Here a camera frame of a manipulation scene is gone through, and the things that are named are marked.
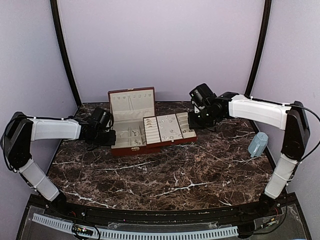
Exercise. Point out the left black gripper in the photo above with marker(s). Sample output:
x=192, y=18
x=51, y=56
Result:
x=111, y=141

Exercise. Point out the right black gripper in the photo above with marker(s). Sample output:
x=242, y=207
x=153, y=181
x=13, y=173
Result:
x=193, y=124

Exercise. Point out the beige jewelry tray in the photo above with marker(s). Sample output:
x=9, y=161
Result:
x=166, y=130

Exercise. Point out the wooden jewelry box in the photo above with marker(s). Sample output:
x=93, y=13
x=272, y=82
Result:
x=129, y=107

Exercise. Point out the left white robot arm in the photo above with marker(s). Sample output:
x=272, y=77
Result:
x=96, y=130

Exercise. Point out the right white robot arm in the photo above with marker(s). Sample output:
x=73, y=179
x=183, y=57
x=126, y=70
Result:
x=291, y=118

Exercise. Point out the light blue plastic cup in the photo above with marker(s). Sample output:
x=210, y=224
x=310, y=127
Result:
x=258, y=144

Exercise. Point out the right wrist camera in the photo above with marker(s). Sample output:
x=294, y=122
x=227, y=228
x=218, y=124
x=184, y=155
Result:
x=196, y=100

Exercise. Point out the white slotted cable duct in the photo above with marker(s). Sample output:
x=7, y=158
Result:
x=120, y=231

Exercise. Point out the black front rail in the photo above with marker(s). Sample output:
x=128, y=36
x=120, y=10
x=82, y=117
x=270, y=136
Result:
x=234, y=215

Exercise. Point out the left black frame post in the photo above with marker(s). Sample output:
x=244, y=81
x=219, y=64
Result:
x=63, y=52

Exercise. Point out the black frame post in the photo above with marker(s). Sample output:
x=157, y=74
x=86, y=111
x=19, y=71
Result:
x=63, y=52
x=259, y=48

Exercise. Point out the right black frame post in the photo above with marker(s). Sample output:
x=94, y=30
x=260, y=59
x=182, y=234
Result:
x=259, y=48

